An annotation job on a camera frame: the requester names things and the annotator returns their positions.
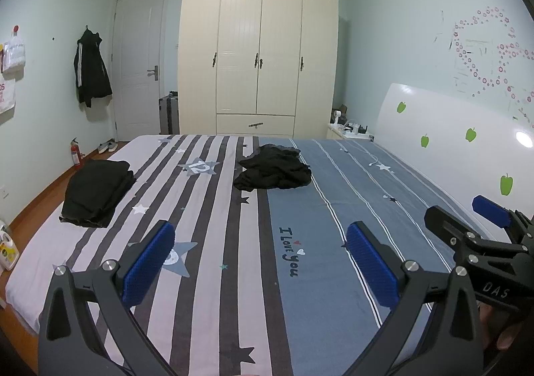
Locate stack of folded black clothes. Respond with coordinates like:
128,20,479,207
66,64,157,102
58,159,138,229

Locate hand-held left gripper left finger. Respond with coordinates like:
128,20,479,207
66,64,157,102
37,219,178,376

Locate dark grey suitcase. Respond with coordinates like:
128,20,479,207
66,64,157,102
159,91,180,135

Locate red fire extinguisher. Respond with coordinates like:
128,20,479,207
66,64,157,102
69,138,86,169

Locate white nightstand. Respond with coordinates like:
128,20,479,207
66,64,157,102
326,122,375,142

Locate white yellow detergent bottle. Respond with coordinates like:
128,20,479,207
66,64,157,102
0,230,19,272

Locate black garment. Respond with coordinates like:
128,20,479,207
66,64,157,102
233,144,313,193

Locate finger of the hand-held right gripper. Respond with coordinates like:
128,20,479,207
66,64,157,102
472,195,534,244
424,205,523,260

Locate white headboard with apple stickers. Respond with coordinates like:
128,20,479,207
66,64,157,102
373,82,534,243

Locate black white-striped jacket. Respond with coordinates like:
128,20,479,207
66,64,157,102
73,27,113,109

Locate white tote bag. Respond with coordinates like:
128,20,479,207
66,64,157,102
0,74,18,124

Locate person's right hand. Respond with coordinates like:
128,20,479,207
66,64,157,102
478,303,530,354

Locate white plastic bag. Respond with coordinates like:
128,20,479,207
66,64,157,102
0,27,28,74

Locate cream wardrobe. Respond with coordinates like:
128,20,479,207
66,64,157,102
177,0,339,140

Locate bed with striped star sheet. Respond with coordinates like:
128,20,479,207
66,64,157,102
4,133,501,376

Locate white charging cable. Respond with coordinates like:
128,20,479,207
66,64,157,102
340,140,381,168

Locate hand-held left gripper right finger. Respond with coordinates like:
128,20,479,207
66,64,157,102
345,221,485,376

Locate white door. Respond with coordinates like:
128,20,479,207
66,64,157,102
112,0,168,142

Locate pink flower wall stickers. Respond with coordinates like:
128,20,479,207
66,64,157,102
432,4,534,126

